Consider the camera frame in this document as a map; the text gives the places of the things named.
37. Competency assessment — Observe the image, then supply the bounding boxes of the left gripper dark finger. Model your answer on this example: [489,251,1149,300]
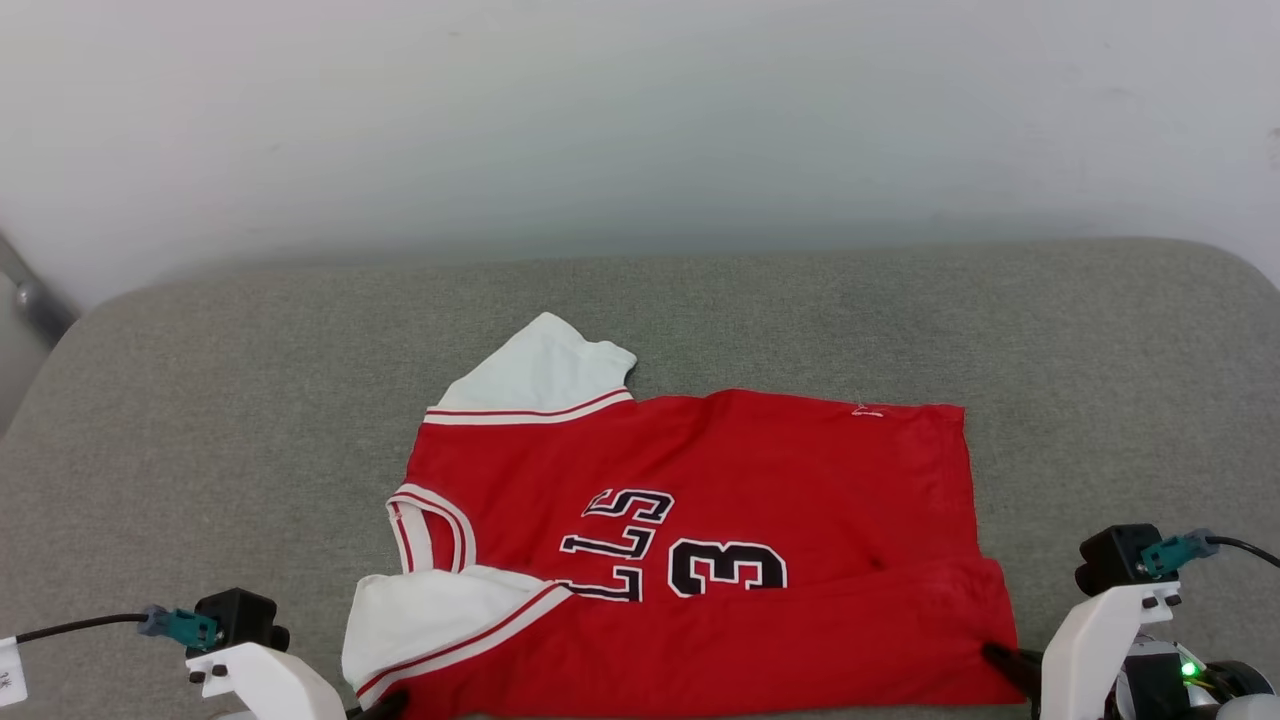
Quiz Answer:
[345,689,409,720]

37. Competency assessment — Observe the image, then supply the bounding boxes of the grey metal pole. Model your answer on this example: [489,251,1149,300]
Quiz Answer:
[0,233,81,347]

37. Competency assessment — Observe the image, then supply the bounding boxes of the red white basketball jersey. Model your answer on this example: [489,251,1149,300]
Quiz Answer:
[341,312,1024,720]

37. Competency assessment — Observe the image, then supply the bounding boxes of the white cable label tag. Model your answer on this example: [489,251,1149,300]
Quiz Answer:
[0,636,30,707]

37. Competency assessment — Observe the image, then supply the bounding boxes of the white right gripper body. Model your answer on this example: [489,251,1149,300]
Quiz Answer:
[1039,581,1182,720]

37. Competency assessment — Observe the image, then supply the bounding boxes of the teal cable connector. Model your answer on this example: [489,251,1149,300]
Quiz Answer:
[138,604,221,651]
[1140,529,1219,579]

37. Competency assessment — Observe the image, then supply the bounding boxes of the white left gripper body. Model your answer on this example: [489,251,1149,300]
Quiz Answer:
[186,641,349,720]

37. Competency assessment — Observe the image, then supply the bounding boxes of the teal right cable connector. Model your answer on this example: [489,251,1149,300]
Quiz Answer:
[1140,529,1219,579]

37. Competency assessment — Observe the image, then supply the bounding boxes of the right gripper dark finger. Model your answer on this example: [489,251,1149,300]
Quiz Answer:
[982,642,1047,703]

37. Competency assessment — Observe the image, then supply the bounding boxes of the grey fabric sofa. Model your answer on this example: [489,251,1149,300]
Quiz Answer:
[0,237,1280,720]

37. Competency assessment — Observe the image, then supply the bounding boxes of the teal left cable connector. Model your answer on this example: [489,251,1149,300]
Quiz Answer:
[138,604,221,651]

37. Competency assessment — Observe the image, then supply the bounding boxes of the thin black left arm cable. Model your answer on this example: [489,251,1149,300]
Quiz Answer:
[14,612,151,646]

